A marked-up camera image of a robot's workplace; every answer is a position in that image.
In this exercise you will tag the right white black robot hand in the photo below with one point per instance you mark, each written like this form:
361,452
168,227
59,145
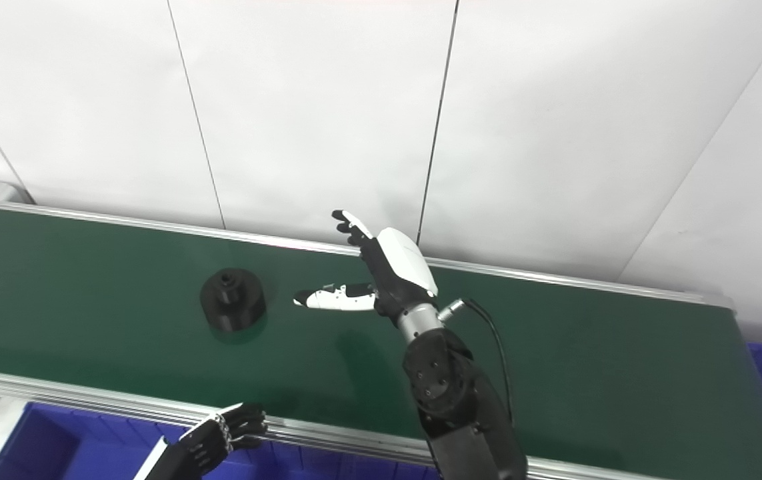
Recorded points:
400,273

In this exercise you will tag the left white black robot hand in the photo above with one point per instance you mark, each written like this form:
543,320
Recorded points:
200,446

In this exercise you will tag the black round flanged part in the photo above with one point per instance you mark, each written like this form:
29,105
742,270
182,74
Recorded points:
232,303

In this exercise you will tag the blue bin with white rings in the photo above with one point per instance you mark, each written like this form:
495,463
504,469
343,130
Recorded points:
74,453

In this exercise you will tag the green conveyor belt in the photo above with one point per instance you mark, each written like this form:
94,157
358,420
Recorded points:
87,293

